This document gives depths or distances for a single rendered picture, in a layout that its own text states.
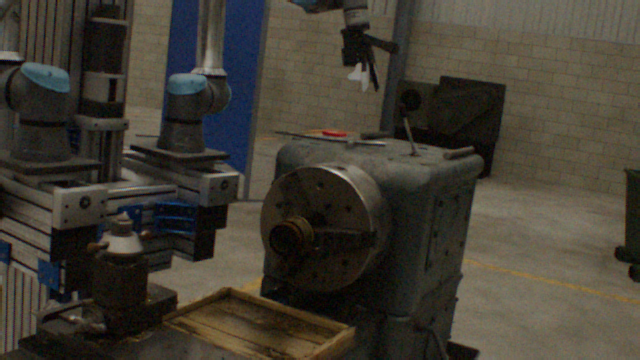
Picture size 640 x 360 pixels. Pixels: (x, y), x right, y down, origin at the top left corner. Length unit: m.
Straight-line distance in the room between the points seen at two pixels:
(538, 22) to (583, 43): 0.81
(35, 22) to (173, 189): 0.62
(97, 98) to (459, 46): 10.24
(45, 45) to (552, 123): 10.15
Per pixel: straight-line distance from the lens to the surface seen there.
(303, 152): 1.81
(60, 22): 1.95
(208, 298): 1.62
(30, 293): 2.17
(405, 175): 1.69
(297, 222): 1.52
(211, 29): 2.17
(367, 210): 1.55
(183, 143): 2.04
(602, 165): 11.51
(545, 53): 11.58
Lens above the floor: 1.49
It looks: 10 degrees down
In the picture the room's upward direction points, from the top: 7 degrees clockwise
